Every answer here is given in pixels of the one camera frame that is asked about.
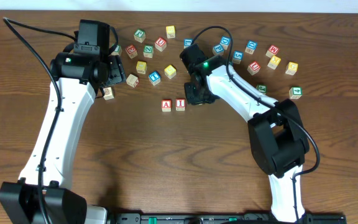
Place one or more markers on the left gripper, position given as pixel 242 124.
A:
pixel 117 71

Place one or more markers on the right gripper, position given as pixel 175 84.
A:
pixel 191 98

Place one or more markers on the red I block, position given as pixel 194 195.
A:
pixel 180 104

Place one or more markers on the red A block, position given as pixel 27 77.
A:
pixel 166 105

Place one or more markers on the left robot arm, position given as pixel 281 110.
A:
pixel 82 72

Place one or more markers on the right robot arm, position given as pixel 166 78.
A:
pixel 278 143

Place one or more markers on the plain wooden red block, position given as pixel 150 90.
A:
pixel 132 80

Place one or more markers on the plain wooden picture block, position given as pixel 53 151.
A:
pixel 108 93

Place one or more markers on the green 7 block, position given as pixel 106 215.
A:
pixel 117 51

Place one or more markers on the yellow block left middle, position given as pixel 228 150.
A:
pixel 141 67

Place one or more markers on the red E block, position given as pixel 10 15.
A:
pixel 131 51

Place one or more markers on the yellow block centre left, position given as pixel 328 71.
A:
pixel 170 71

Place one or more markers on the blue T block left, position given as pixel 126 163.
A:
pixel 154 78

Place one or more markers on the green Z block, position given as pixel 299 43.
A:
pixel 148 51

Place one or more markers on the green J block top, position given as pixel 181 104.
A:
pixel 139 35

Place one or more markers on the green j block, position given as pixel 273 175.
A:
pixel 261 88
pixel 139 35

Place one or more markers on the blue P block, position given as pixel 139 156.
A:
pixel 218 49

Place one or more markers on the red U block left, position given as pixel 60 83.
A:
pixel 160 44

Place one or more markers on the red u block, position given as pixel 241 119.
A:
pixel 160 44
pixel 253 68

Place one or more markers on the blue 5 block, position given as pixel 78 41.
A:
pixel 237 57

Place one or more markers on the blue D block left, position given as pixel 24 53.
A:
pixel 224 42

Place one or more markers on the blue d block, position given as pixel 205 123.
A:
pixel 224 42
pixel 251 47

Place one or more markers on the red U block right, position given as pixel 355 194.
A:
pixel 253 68

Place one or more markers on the green J block right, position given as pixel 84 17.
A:
pixel 261 88

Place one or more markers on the yellow block top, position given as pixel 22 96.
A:
pixel 170 31

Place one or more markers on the blue D block right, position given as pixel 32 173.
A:
pixel 251 47

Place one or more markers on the yellow K block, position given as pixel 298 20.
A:
pixel 274 62

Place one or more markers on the red M block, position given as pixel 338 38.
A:
pixel 272 50

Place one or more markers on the green 4 block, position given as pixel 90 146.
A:
pixel 295 92

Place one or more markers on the yellow G block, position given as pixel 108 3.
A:
pixel 291 68

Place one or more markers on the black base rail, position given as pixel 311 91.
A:
pixel 257 218

